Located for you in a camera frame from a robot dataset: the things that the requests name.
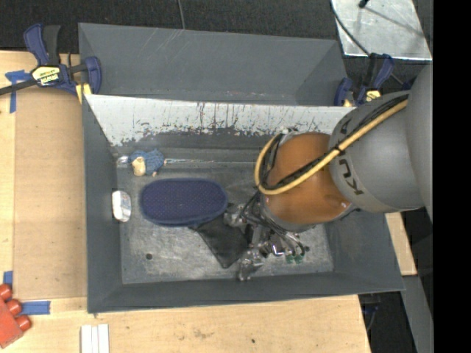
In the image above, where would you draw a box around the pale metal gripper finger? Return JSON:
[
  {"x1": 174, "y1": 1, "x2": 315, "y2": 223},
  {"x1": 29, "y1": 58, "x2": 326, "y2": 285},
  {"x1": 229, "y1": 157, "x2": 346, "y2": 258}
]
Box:
[
  {"x1": 237, "y1": 260, "x2": 258, "y2": 282},
  {"x1": 247, "y1": 249, "x2": 266, "y2": 268}
]

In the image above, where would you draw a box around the black cloth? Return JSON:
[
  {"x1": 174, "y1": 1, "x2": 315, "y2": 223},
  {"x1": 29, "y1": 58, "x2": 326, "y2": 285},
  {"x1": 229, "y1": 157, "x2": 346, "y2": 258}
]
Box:
[{"x1": 188, "y1": 217, "x2": 255, "y2": 270}]

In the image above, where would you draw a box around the dark blue oval slipper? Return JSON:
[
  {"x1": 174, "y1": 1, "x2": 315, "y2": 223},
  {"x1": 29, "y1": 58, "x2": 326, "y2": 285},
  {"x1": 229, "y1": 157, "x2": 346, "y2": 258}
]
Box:
[{"x1": 139, "y1": 177, "x2": 229, "y2": 228}]

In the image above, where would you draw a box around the white and blue packet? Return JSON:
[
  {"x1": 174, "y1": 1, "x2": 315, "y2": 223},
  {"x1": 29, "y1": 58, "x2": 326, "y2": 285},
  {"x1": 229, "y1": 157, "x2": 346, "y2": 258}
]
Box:
[{"x1": 111, "y1": 190, "x2": 132, "y2": 223}]

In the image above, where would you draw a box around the blue and tan toy animal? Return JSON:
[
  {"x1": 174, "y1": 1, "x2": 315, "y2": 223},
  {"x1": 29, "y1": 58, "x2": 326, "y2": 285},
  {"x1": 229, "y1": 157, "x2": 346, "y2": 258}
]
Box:
[{"x1": 128, "y1": 149, "x2": 167, "y2": 178}]

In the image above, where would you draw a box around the grey metal bin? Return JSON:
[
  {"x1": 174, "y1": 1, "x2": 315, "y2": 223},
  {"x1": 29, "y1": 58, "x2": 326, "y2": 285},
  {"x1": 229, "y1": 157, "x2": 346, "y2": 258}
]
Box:
[{"x1": 77, "y1": 22, "x2": 407, "y2": 314}]

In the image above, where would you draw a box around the pale wood flat board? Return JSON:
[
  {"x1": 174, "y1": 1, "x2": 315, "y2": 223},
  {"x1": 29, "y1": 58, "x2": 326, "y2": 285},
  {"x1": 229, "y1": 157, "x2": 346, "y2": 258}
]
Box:
[{"x1": 13, "y1": 51, "x2": 89, "y2": 301}]

